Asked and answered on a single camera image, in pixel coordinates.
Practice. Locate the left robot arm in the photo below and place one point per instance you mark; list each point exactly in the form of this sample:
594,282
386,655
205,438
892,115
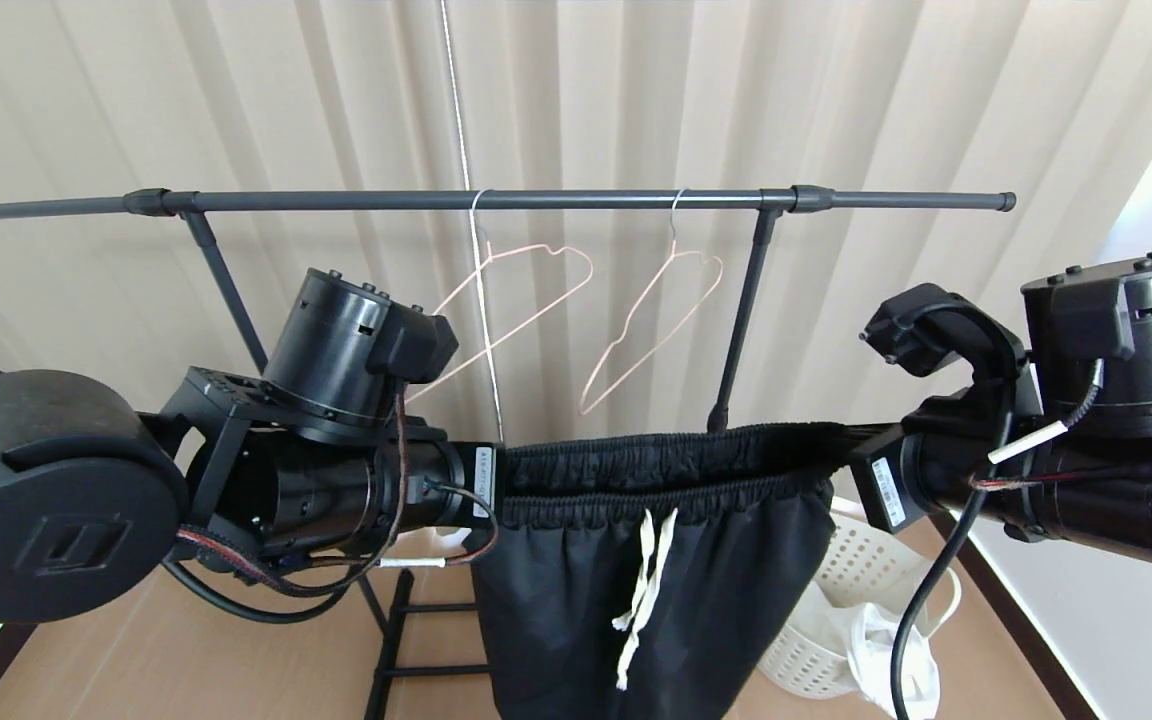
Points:
36,490

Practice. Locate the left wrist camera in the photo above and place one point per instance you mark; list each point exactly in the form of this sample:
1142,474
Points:
421,345

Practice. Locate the beige curtain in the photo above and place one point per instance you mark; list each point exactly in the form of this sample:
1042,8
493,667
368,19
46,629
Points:
836,100

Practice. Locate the white laundry basket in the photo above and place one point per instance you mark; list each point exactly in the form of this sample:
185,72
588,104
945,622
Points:
856,560

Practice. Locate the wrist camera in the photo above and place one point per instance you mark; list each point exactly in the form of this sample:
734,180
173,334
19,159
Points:
421,345
921,330

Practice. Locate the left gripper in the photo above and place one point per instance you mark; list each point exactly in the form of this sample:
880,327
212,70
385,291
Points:
336,495

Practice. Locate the black clothes rack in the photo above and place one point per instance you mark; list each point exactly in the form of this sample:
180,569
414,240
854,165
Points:
536,199

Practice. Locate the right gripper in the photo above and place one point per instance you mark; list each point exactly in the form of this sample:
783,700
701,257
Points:
1116,520

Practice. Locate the black shorts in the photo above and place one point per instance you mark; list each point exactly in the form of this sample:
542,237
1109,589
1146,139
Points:
556,620

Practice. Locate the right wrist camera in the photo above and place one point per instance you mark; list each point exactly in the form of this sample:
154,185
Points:
921,330

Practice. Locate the pink clothes hanger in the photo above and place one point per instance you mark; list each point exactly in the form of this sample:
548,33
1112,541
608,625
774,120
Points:
677,252
483,250

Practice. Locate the white printed T-shirt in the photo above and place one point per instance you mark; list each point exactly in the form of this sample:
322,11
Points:
861,650

